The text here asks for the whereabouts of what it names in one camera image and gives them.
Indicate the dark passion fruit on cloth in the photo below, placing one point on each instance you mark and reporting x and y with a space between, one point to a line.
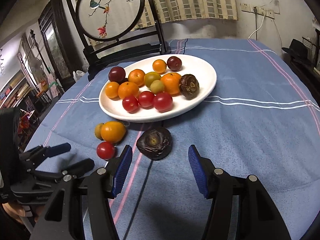
155 143

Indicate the blue striped tablecloth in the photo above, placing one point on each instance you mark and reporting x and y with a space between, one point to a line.
259 119

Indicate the red cherry tomato in plate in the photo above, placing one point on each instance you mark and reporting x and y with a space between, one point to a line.
130 104

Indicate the wall power strip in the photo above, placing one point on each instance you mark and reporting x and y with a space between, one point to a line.
245 7

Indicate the dark framed painting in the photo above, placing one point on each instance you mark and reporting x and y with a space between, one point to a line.
59 43

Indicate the dark passion fruit in plate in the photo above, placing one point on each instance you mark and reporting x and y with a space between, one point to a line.
189 86

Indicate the black framed embroidery screen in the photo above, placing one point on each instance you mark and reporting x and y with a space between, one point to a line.
114 31

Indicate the yellow green citrus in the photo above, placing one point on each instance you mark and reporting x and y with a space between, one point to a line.
97 131

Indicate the green orange citrus in plate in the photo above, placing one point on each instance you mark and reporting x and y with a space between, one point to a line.
150 77

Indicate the large orange mandarin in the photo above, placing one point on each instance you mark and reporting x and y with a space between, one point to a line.
171 83

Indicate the dark red plum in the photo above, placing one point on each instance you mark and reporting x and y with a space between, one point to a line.
174 63

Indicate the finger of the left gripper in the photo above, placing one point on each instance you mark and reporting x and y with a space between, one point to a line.
41 153
78 169

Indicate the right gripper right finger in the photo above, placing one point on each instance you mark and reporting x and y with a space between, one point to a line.
258 216

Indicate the white plastic bag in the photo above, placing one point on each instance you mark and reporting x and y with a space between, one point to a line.
77 75

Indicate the small orange mandarin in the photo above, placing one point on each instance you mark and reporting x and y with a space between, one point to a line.
137 76

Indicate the black hat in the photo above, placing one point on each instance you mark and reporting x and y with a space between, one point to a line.
297 50

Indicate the orange mandarin in plate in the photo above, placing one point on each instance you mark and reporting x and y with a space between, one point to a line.
128 89

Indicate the person's hand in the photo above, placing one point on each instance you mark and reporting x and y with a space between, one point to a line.
16 211

